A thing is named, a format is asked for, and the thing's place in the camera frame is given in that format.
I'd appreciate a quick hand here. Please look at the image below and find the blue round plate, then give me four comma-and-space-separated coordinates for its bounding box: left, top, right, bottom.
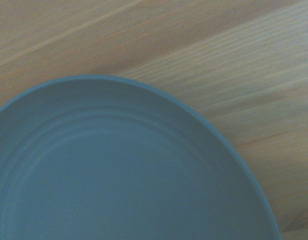
0, 74, 283, 240

